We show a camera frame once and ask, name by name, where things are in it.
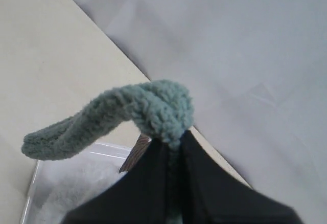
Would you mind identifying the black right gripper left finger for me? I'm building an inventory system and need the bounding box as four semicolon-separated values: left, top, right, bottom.
63;140;169;224

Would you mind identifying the white plush snowman toy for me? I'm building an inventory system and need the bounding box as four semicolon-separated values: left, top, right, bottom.
34;134;150;224

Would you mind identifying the green fuzzy knitted scarf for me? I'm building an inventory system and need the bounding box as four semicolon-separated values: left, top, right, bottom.
21;80;194;223

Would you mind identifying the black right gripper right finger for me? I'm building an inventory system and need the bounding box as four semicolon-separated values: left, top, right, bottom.
179;130;302;224

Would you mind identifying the white plastic tray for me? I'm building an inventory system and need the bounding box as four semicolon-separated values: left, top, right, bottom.
20;143;130;223

